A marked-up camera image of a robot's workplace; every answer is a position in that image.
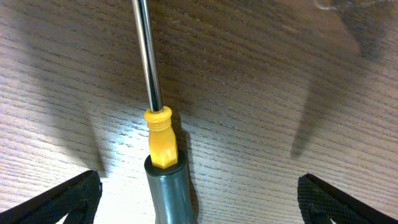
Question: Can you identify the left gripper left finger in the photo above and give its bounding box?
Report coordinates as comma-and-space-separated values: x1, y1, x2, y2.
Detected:
1, 170, 103, 224

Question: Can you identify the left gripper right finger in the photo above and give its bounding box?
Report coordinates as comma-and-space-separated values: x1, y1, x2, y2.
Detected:
297, 174, 397, 224

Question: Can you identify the black yellow screwdriver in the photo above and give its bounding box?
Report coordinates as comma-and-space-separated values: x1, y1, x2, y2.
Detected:
132, 0, 197, 224

